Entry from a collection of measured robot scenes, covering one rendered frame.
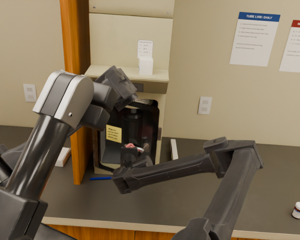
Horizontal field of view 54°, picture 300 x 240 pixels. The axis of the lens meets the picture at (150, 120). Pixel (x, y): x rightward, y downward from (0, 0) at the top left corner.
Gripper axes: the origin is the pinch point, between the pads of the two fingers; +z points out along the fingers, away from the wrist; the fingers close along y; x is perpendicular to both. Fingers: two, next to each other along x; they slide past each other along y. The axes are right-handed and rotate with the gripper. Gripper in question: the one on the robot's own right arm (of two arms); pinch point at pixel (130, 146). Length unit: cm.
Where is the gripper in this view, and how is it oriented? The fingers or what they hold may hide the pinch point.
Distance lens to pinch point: 126.1
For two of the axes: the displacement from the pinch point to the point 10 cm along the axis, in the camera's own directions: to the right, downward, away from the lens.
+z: 0.3, -4.7, 8.8
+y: 0.7, -8.8, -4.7
